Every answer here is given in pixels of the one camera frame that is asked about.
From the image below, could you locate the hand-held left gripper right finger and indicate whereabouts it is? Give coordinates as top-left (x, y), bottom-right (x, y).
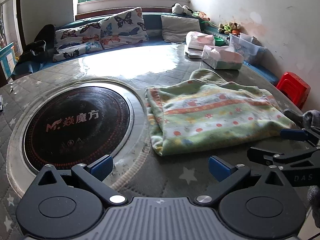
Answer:
top-left (195, 156), bottom-right (292, 207)

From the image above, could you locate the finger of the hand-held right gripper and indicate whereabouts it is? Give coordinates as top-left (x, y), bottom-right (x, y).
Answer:
top-left (247, 147), bottom-right (320, 170)
top-left (279, 128), bottom-right (320, 147)

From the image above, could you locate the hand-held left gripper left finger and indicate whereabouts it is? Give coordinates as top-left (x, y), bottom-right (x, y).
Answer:
top-left (30, 154), bottom-right (127, 207)

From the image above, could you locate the green printed child's shirt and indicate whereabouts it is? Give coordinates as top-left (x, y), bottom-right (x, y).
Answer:
top-left (145, 69), bottom-right (297, 157)

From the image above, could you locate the person's right hand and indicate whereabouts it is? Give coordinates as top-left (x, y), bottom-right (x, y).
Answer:
top-left (285, 109), bottom-right (320, 228)

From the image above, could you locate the red plastic stool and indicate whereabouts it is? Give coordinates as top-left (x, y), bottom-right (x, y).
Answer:
top-left (276, 72), bottom-right (311, 109)

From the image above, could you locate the round black induction cooktop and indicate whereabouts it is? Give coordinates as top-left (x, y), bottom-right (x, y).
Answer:
top-left (19, 81), bottom-right (136, 177)

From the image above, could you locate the clear plastic storage box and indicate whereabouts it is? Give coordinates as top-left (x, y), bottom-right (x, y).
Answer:
top-left (229, 33), bottom-right (265, 64)

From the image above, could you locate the pink white tissue pack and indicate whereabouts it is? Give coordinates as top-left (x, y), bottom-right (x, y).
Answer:
top-left (185, 31), bottom-right (216, 50)
top-left (201, 45), bottom-right (244, 70)

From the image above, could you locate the small flat grey box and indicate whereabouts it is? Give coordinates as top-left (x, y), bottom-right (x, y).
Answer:
top-left (185, 50), bottom-right (203, 59)

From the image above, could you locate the black clothing pile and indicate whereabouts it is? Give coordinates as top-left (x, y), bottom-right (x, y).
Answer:
top-left (17, 24), bottom-right (56, 64)

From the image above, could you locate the large butterfly print pillow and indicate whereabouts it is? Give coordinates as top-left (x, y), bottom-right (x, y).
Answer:
top-left (100, 7), bottom-right (150, 50)

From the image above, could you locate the blue cabinet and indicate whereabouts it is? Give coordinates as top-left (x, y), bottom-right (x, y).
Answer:
top-left (0, 42), bottom-right (15, 82)

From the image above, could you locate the grey pillow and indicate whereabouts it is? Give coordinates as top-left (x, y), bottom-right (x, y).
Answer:
top-left (161, 15), bottom-right (202, 43)

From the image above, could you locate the pink plush toy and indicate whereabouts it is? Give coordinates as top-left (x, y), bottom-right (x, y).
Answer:
top-left (192, 11), bottom-right (210, 22)

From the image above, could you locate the blue sofa bench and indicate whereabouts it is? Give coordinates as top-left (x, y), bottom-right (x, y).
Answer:
top-left (11, 12), bottom-right (279, 85)

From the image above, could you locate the panda plush toy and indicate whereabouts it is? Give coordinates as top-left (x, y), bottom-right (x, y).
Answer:
top-left (171, 3), bottom-right (198, 15)

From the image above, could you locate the dark wooden door frame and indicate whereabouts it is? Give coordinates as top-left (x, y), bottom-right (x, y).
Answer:
top-left (15, 0), bottom-right (27, 49)

